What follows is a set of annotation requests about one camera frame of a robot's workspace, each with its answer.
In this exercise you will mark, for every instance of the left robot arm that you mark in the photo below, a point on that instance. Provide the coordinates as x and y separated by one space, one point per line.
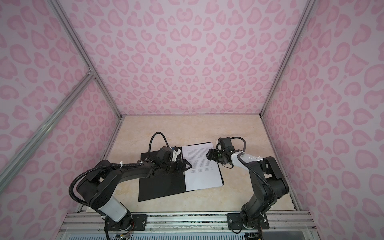
95 187

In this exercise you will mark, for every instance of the right corner aluminium post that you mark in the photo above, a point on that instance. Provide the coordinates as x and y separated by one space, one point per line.
293 43

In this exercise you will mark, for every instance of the corner aluminium post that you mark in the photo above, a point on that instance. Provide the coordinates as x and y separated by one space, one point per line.
293 43
79 46

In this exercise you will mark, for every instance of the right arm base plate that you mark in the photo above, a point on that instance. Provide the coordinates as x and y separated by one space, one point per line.
240 221

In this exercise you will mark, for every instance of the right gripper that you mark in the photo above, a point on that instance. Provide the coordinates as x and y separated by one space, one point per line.
212 153

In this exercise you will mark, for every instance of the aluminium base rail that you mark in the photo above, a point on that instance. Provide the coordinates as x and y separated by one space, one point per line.
275 225

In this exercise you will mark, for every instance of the paper sheet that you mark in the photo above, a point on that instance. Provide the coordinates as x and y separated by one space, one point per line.
204 174

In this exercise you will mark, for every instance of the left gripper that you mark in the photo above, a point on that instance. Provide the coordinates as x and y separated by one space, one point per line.
179 168

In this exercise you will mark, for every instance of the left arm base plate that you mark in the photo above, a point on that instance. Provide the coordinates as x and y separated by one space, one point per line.
132 222

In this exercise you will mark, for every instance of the left corner aluminium post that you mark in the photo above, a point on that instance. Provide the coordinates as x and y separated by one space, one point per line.
79 46

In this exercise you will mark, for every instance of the left diagonal aluminium bar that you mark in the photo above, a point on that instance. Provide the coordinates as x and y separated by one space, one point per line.
19 160

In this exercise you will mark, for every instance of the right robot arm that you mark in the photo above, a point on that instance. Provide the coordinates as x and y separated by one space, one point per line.
267 180

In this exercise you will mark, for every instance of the black and white folder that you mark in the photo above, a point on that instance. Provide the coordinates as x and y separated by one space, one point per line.
161 186

